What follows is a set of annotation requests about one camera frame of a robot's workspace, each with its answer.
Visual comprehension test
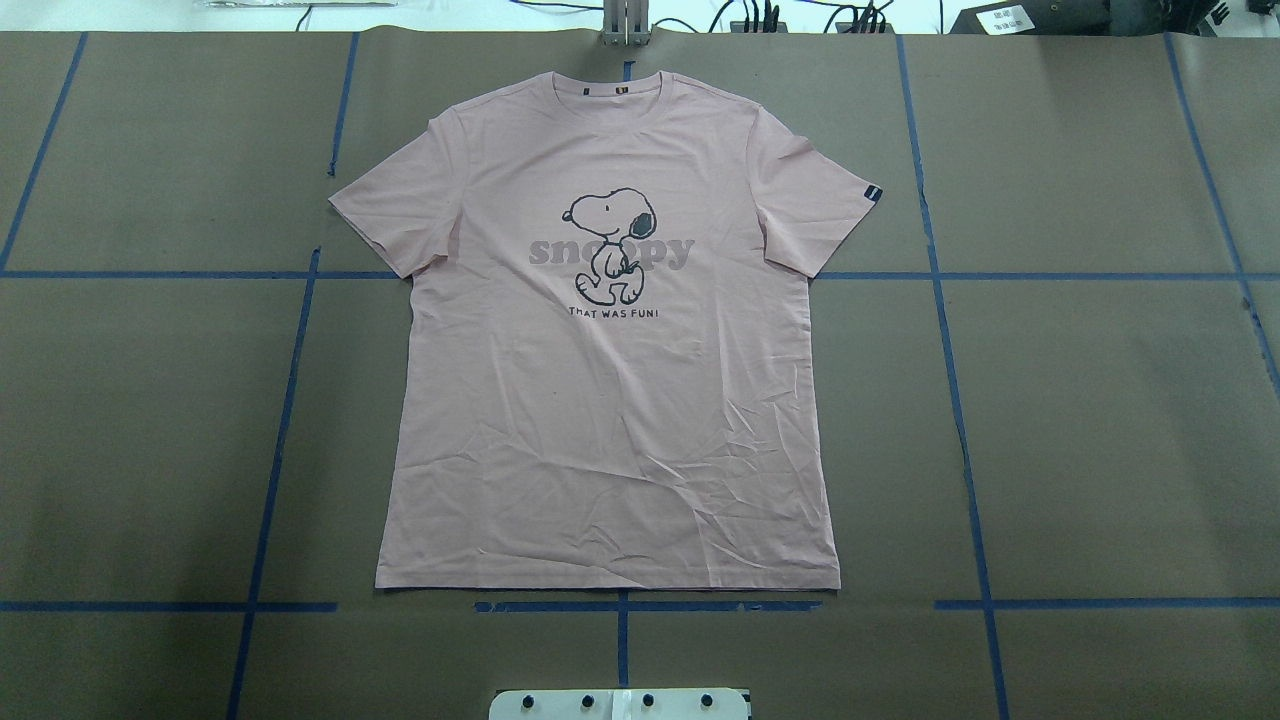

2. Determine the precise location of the pink Snoopy t-shirt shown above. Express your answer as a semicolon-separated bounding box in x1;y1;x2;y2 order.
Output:
330;70;882;591

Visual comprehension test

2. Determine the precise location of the black device with label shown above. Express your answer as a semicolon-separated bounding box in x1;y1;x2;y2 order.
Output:
947;1;1172;37

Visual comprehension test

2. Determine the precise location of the aluminium frame post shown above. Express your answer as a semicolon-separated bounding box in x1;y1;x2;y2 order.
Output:
602;0;652;47

